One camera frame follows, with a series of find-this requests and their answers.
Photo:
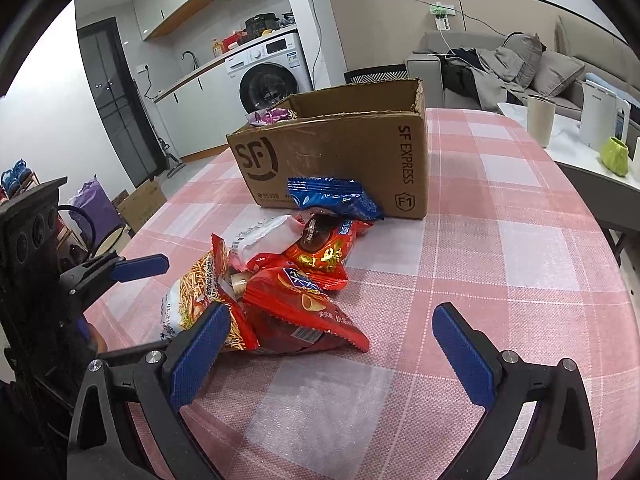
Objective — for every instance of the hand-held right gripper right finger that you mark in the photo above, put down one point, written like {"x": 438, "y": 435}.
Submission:
{"x": 462, "y": 360}

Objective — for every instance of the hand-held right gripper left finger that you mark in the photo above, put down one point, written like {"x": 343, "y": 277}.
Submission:
{"x": 200, "y": 355}

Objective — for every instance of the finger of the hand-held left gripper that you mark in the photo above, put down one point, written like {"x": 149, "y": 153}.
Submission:
{"x": 130, "y": 351}
{"x": 142, "y": 266}

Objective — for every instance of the white noodle snack packet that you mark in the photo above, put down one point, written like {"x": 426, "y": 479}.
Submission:
{"x": 197, "y": 285}

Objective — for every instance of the red chip packet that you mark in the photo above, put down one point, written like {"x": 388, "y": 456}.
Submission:
{"x": 300, "y": 305}

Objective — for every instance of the red white snack packet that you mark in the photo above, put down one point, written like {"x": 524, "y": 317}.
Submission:
{"x": 265, "y": 240}

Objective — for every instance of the red chocolate pie packet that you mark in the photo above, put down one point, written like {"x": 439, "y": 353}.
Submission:
{"x": 320, "y": 255}

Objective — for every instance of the purple grape candy packet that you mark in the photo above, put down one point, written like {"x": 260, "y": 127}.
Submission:
{"x": 270, "y": 117}

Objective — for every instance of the blue cookie packet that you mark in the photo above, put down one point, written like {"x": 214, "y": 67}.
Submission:
{"x": 335, "y": 200}

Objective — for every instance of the brown cardboard box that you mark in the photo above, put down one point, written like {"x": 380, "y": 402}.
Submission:
{"x": 340, "y": 155}

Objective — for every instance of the brown cardboard carton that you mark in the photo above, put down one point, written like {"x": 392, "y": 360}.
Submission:
{"x": 142, "y": 205}

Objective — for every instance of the purple bag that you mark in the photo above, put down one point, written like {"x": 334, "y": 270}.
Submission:
{"x": 95, "y": 205}

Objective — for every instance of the shoe rack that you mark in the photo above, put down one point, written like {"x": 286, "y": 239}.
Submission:
{"x": 20, "y": 180}

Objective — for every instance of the pink checked tablecloth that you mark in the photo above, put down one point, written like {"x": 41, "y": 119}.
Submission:
{"x": 500, "y": 260}

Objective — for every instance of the upright vacuum cleaner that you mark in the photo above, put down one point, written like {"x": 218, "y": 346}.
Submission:
{"x": 170, "y": 157}

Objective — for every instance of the black glass door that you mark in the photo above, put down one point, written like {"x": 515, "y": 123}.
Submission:
{"x": 120, "y": 105}

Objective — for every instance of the white kitchen base cabinet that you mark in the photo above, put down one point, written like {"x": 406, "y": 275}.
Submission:
{"x": 200, "y": 110}

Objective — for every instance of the kitchen faucet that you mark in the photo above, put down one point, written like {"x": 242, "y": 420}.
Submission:
{"x": 190, "y": 57}

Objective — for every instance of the yellow bottle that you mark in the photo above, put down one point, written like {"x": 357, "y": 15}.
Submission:
{"x": 217, "y": 49}

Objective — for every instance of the white washing machine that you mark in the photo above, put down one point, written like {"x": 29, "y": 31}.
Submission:
{"x": 270, "y": 75}

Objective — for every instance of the white coffee table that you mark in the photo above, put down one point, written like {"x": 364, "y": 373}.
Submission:
{"x": 565, "y": 147}

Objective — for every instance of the red box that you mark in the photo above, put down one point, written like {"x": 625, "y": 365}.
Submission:
{"x": 234, "y": 41}

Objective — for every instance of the beige tumbler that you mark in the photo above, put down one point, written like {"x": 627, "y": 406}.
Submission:
{"x": 541, "y": 122}

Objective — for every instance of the green cup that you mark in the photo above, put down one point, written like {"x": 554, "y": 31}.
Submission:
{"x": 614, "y": 157}

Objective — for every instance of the black pressure cooker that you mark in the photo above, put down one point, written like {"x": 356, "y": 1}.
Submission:
{"x": 260, "y": 24}

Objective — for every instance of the white electric kettle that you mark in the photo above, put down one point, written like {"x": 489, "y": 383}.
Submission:
{"x": 600, "y": 117}

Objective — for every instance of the dark clothes pile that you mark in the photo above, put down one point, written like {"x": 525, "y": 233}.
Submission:
{"x": 480, "y": 77}

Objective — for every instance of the grey sofa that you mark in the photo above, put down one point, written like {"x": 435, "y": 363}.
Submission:
{"x": 425, "y": 75}

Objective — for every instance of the grey cushion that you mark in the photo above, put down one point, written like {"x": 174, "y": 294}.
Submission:
{"x": 525, "y": 57}
{"x": 557, "y": 72}

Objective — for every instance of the white wall cabinet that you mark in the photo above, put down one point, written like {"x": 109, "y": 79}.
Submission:
{"x": 170, "y": 5}

